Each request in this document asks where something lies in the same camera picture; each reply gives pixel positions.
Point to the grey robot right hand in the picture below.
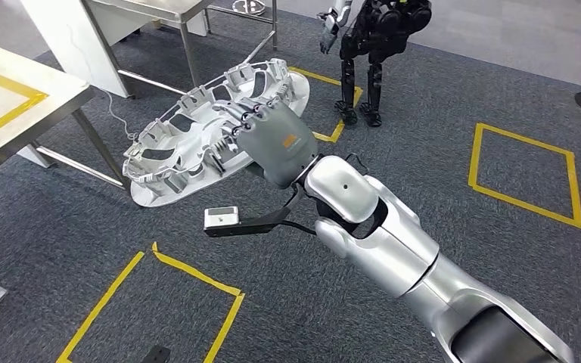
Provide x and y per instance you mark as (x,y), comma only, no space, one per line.
(280,145)

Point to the grey plastic wheel hubcap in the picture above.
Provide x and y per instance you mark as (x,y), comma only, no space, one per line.
(185,150)

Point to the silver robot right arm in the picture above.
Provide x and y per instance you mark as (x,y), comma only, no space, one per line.
(396,250)

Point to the yellow tape on workbench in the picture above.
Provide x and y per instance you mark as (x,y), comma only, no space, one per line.
(15,107)

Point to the steel workbench table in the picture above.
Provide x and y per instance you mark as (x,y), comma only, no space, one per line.
(0,115)

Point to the yellow floor tape square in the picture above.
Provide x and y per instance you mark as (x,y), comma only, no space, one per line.
(338,131)
(195,274)
(476,160)

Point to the chrome round base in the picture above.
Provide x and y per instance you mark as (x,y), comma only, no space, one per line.
(249,6)

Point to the black humanoid robot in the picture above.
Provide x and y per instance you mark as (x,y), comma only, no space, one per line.
(380,30)

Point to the steel table white panel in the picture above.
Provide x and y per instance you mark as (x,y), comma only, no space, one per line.
(70,30)

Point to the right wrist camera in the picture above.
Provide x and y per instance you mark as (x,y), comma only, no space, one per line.
(220,215)

